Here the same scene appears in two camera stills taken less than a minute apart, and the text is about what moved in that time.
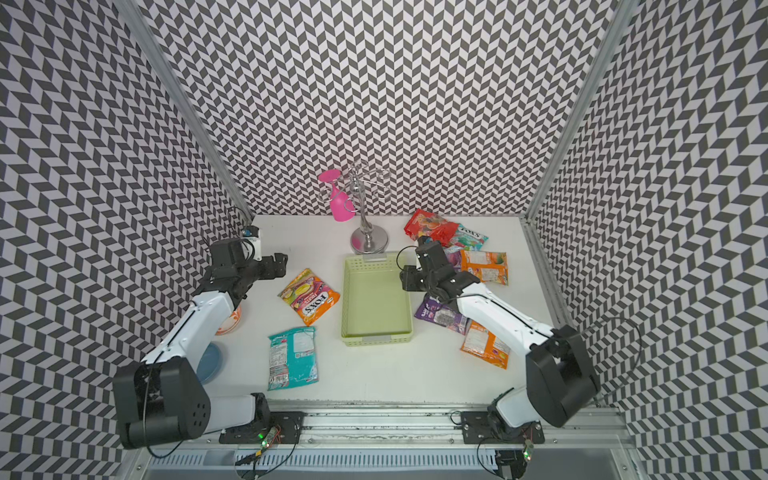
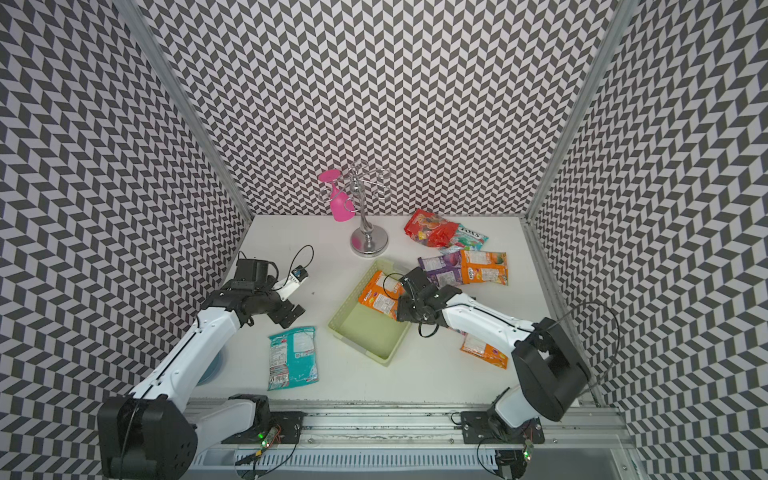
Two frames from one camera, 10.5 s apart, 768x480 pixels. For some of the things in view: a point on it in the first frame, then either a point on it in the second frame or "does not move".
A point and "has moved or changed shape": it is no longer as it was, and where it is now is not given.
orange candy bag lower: (479, 340) does not move
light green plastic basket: (376, 311) has moved or changed shape
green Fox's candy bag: (468, 239) does not move
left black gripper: (280, 265) to (279, 315)
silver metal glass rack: (364, 181) does not move
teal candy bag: (293, 358) does not move
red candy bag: (428, 224) does not move
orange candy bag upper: (489, 266) does not move
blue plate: (209, 364) does not move
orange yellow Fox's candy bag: (309, 296) to (383, 293)
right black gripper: (408, 280) to (404, 310)
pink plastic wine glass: (342, 205) does not move
